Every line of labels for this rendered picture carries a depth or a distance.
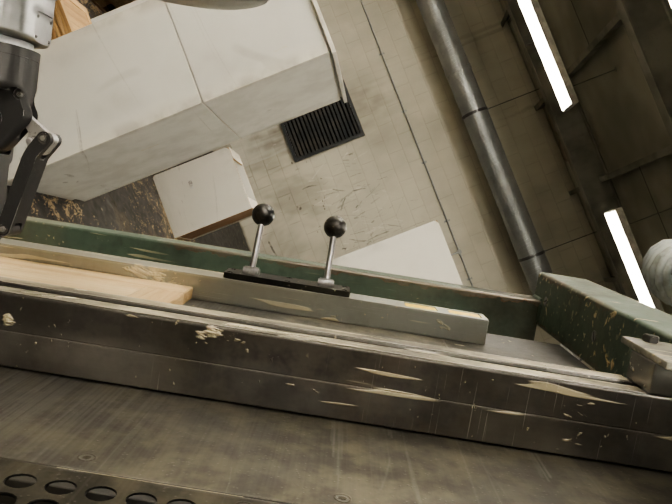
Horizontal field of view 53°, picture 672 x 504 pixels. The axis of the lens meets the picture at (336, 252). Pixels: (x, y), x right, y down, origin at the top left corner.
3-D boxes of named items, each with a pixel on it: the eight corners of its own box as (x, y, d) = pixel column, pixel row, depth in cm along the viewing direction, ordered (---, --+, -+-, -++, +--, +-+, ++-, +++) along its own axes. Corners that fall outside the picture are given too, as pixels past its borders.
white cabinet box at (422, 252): (183, 320, 524) (431, 225, 512) (209, 391, 520) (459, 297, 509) (156, 326, 463) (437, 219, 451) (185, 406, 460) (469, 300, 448)
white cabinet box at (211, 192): (168, 183, 633) (239, 155, 629) (189, 240, 630) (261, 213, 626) (152, 176, 588) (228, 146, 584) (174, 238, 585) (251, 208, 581)
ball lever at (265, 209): (238, 281, 108) (254, 207, 113) (262, 285, 108) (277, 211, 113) (236, 274, 105) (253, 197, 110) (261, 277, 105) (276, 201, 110)
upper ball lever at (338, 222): (312, 293, 108) (324, 220, 114) (335, 297, 108) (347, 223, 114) (313, 285, 105) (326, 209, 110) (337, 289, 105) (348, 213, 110)
